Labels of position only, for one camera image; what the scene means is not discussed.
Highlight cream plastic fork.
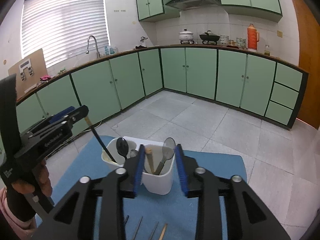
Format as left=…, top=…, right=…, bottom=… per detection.
left=101, top=151, right=117, bottom=165

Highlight small metal spoon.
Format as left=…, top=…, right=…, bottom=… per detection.
left=129, top=149, right=138, bottom=158

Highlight black plastic spoon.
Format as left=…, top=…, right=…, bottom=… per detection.
left=116, top=138, right=129, bottom=160

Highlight large metal spoon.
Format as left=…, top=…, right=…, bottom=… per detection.
left=154, top=137, right=176, bottom=175

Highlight grey metal chopstick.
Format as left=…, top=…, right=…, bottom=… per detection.
left=131, top=216, right=143, bottom=240
left=148, top=222, right=159, bottom=240

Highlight wooden chopstick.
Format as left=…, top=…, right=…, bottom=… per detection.
left=158, top=223, right=168, bottom=240
left=145, top=147, right=155, bottom=174

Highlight pink sleeved left forearm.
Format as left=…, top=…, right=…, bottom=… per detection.
left=1, top=188, right=36, bottom=240

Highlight green lower kitchen cabinets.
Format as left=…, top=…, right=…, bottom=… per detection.
left=17, top=46, right=308, bottom=131

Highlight chrome kitchen faucet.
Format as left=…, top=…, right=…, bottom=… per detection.
left=86, top=35, right=101, bottom=59

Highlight person's left hand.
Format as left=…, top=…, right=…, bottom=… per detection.
left=11, top=159, right=53, bottom=197

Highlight pink cloth on counter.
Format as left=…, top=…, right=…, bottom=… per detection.
left=40, top=75, right=52, bottom=83

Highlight white twin utensil holder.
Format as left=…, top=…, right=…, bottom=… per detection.
left=105, top=137, right=175, bottom=195

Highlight cardboard box with scale picture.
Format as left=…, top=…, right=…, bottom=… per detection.
left=8, top=49, right=48, bottom=99

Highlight white window blinds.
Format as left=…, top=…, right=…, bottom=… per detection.
left=21, top=0, right=110, bottom=67

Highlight metal kettle on counter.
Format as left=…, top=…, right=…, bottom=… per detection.
left=140, top=36, right=148, bottom=47

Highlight white lidded pot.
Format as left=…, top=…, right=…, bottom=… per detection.
left=179, top=29, right=195, bottom=44

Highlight glass jars on counter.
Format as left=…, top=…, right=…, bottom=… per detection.
left=219, top=35, right=246, bottom=49

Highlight black wok with lid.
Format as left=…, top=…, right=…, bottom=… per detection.
left=199, top=30, right=220, bottom=45

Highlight small glass oil bottle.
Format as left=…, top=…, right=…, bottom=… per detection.
left=264, top=44, right=270, bottom=56

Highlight orange thermos flask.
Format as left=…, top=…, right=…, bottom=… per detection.
left=247, top=24, right=260, bottom=51

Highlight black range hood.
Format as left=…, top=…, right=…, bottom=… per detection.
left=166, top=0, right=221, bottom=10

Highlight wooden door left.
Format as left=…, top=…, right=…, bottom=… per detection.
left=292, top=0, right=319, bottom=129

